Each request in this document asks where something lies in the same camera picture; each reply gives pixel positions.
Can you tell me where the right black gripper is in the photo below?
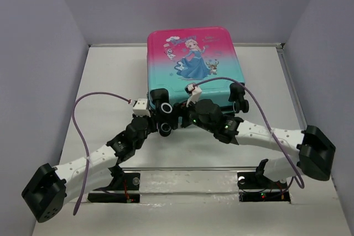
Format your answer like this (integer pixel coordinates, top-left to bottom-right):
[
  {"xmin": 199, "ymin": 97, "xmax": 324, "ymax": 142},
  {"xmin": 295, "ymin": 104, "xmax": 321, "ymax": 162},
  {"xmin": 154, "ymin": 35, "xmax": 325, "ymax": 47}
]
[{"xmin": 164, "ymin": 94, "xmax": 215, "ymax": 133}]

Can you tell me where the pink and teal suitcase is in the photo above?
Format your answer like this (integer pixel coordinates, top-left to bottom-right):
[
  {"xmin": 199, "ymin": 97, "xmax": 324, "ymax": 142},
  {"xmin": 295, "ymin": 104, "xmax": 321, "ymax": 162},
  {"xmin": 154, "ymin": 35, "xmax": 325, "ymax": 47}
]
[{"xmin": 147, "ymin": 27, "xmax": 249, "ymax": 137}]

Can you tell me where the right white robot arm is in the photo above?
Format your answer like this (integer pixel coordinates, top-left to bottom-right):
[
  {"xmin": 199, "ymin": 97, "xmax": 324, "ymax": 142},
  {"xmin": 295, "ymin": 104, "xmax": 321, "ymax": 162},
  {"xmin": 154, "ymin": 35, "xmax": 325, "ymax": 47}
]
[{"xmin": 185, "ymin": 99, "xmax": 336, "ymax": 187}]

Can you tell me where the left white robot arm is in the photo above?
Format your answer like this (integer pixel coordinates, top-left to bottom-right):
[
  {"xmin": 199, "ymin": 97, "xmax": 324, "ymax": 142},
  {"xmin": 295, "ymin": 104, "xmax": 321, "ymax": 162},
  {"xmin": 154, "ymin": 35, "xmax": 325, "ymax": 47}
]
[{"xmin": 22, "ymin": 116, "xmax": 157, "ymax": 223}]

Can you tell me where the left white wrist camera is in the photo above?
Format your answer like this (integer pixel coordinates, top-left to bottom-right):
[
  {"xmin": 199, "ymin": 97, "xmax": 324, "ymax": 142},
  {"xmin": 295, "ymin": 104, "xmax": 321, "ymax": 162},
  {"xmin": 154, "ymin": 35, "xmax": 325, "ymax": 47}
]
[{"xmin": 132, "ymin": 98, "xmax": 150, "ymax": 117}]

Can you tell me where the metal rail strip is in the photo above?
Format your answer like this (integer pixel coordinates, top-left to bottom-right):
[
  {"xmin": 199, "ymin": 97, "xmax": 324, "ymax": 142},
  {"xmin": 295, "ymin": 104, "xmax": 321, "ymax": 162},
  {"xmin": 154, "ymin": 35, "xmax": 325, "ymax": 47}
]
[{"xmin": 122, "ymin": 166, "xmax": 256, "ymax": 171}]

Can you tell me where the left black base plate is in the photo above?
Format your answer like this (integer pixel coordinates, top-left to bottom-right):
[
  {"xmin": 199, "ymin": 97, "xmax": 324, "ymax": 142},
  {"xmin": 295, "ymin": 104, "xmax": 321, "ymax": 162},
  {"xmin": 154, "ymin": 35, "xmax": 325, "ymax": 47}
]
[{"xmin": 87, "ymin": 172, "xmax": 140, "ymax": 203}]

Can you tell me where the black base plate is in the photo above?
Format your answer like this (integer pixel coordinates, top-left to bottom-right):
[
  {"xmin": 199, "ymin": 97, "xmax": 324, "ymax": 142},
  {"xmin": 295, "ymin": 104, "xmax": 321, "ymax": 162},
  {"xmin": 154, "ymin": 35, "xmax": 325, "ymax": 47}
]
[
  {"xmin": 237, "ymin": 172, "xmax": 291, "ymax": 203},
  {"xmin": 87, "ymin": 172, "xmax": 140, "ymax": 203}
]

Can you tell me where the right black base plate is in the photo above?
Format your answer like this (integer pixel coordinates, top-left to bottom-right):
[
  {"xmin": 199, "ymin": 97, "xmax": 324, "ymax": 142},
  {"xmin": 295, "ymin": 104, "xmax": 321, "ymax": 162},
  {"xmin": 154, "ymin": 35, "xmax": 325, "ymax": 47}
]
[{"xmin": 237, "ymin": 172, "xmax": 291, "ymax": 203}]

